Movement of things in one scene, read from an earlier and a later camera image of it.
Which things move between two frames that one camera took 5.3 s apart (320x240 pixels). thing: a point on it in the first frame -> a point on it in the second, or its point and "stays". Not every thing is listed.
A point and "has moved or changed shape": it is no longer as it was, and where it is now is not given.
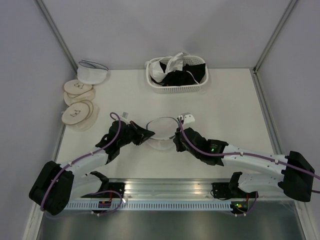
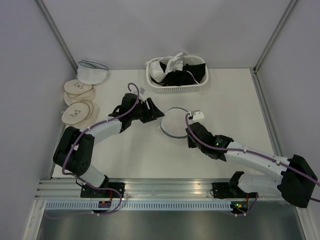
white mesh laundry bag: (165, 129) has moved or changed shape
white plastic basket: (185, 89) stays
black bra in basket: (191, 75) stays
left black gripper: (141, 133) -> (151, 114)
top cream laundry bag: (75, 86) stays
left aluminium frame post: (56, 33) stays
